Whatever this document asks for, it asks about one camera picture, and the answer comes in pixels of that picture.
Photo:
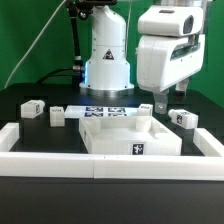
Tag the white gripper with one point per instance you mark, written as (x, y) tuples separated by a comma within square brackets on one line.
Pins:
[(163, 62)]

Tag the white square tabletop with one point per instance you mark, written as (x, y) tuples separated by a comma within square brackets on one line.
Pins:
[(128, 135)]

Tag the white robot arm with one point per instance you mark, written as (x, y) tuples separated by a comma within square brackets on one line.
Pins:
[(107, 72)]

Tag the white U-shaped fence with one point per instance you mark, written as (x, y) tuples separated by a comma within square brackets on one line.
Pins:
[(27, 164)]

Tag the white tag plate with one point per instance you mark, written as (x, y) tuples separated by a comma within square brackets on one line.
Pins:
[(98, 111)]

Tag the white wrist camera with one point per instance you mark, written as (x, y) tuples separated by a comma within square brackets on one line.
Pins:
[(173, 21)]

